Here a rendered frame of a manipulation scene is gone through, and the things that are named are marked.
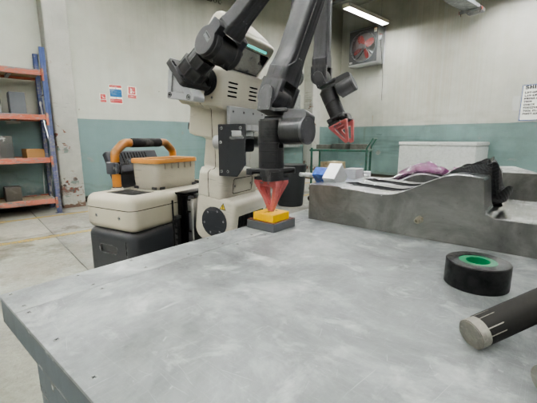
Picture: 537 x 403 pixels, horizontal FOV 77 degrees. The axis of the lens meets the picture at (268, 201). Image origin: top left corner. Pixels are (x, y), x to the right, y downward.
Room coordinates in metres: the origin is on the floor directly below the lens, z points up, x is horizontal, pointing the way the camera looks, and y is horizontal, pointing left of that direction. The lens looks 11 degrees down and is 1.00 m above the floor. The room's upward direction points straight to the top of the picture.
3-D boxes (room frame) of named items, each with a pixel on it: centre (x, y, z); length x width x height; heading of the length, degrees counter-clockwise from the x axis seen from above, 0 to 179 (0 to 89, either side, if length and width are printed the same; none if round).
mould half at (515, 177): (1.11, -0.54, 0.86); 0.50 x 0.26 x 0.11; 67
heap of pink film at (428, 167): (1.11, -0.54, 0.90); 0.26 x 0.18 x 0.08; 67
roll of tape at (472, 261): (0.45, -0.29, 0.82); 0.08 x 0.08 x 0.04
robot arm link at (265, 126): (0.76, -0.01, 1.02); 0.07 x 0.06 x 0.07; 50
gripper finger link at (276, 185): (0.77, -0.01, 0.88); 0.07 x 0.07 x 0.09; 50
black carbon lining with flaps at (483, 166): (0.80, -0.37, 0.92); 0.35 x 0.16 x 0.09; 50
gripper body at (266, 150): (0.77, -0.01, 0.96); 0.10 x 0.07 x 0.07; 140
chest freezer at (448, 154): (7.11, -3.60, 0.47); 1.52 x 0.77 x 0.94; 42
